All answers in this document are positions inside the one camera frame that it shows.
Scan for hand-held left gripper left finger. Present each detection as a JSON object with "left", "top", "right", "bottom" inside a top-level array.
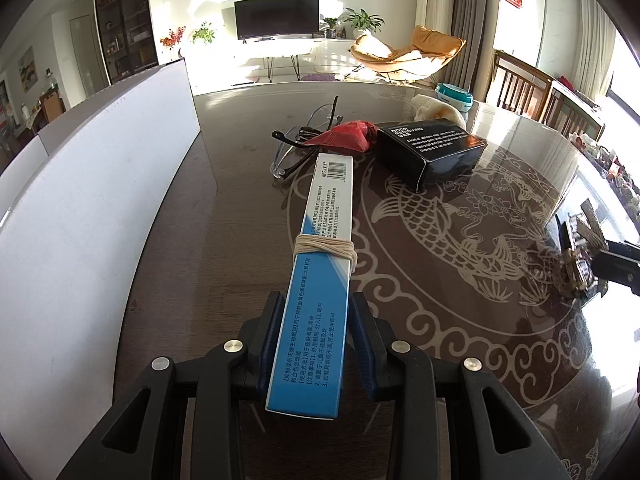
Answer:
[{"left": 55, "top": 291, "right": 287, "bottom": 480}]

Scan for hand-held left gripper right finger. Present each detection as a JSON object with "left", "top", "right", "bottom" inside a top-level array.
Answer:
[{"left": 349, "top": 291, "right": 571, "bottom": 480}]

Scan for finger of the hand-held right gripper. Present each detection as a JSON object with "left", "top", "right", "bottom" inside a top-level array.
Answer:
[
  {"left": 594, "top": 257, "right": 640, "bottom": 296},
  {"left": 604, "top": 240, "right": 640, "bottom": 266}
]

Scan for blue white box with twine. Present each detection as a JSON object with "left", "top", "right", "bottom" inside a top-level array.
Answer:
[{"left": 265, "top": 154, "right": 357, "bottom": 420}]

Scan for clear black-framed glasses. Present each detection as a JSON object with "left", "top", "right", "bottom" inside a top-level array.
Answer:
[{"left": 270, "top": 96, "right": 346, "bottom": 182}]

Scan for red foil packet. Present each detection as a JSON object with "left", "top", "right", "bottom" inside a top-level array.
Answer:
[{"left": 305, "top": 120, "right": 379, "bottom": 153}]

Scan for white board panel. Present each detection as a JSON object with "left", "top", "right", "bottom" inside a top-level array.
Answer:
[{"left": 0, "top": 56, "right": 218, "bottom": 451}]

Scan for cluttered side shelf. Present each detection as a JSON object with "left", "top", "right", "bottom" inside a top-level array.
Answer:
[{"left": 575, "top": 132, "right": 640, "bottom": 196}]

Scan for black cardboard box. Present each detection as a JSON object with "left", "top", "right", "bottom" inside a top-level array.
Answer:
[{"left": 374, "top": 118, "right": 487, "bottom": 192}]

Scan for teal round tin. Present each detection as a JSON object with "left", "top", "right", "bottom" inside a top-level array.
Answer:
[{"left": 434, "top": 82, "right": 474, "bottom": 111}]

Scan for small white knit glove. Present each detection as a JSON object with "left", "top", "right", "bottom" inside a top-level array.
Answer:
[{"left": 412, "top": 92, "right": 468, "bottom": 128}]

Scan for grey curtain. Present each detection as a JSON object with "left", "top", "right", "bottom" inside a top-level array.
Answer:
[{"left": 452, "top": 0, "right": 493, "bottom": 103}]

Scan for orange lounge chair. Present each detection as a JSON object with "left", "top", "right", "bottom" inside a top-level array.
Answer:
[{"left": 350, "top": 26, "right": 466, "bottom": 83}]

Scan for white tv stand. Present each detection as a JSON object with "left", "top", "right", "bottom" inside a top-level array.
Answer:
[{"left": 240, "top": 37, "right": 361, "bottom": 81}]

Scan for red flower arrangement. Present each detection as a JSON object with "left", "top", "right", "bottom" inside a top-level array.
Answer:
[{"left": 160, "top": 27, "right": 187, "bottom": 53}]

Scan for black television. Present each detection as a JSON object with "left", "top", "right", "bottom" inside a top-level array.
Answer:
[{"left": 234, "top": 0, "right": 321, "bottom": 41}]

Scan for large green potted plant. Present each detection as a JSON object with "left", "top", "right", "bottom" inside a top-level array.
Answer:
[{"left": 342, "top": 8, "right": 386, "bottom": 38}]

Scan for dark display cabinet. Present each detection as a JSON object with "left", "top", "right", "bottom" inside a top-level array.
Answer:
[{"left": 94, "top": 0, "right": 161, "bottom": 86}]

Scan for framed wall painting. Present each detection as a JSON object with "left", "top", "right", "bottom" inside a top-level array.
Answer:
[{"left": 19, "top": 46, "right": 40, "bottom": 92}]

